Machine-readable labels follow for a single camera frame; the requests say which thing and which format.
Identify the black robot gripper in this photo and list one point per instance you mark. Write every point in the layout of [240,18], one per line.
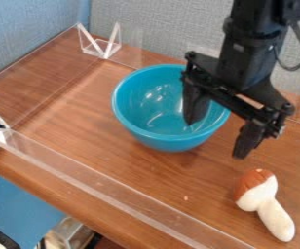
[237,81]

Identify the blue plastic bowl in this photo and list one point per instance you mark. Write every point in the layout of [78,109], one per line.
[146,103]

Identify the plush brown white mushroom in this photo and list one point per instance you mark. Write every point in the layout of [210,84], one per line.
[254,192]

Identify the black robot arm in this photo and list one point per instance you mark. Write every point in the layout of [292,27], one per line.
[262,20]

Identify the clear acrylic back barrier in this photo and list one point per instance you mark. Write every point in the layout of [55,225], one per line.
[141,52]

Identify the clear acrylic barrier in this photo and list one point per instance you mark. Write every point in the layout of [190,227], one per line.
[131,218]
[141,52]

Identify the clear acrylic front barrier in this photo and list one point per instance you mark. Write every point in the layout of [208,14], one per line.
[131,218]

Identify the grey metal box below table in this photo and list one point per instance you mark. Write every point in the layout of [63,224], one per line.
[69,235]

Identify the clear acrylic corner bracket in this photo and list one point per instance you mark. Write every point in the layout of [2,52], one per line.
[97,46]

